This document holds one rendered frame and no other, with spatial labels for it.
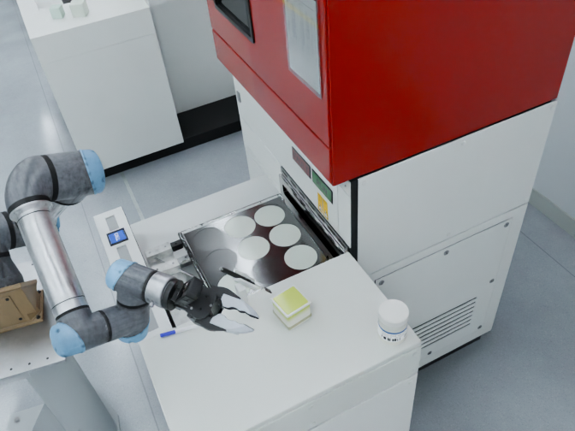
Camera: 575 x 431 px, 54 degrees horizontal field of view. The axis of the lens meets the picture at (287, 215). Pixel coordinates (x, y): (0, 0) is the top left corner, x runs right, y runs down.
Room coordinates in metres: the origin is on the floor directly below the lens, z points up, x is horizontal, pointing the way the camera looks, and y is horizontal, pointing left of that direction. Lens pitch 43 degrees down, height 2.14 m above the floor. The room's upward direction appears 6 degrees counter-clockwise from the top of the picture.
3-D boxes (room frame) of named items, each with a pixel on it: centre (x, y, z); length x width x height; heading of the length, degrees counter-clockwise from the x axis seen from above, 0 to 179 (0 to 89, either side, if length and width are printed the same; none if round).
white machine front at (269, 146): (1.46, -0.02, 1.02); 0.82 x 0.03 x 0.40; 22
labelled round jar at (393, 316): (0.79, -0.22, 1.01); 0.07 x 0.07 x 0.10
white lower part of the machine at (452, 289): (1.58, -0.34, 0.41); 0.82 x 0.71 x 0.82; 22
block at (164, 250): (1.22, 0.41, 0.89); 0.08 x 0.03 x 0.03; 112
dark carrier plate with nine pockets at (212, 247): (1.19, 0.11, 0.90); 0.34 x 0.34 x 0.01; 22
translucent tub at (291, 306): (0.87, 0.02, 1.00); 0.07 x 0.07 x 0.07; 31
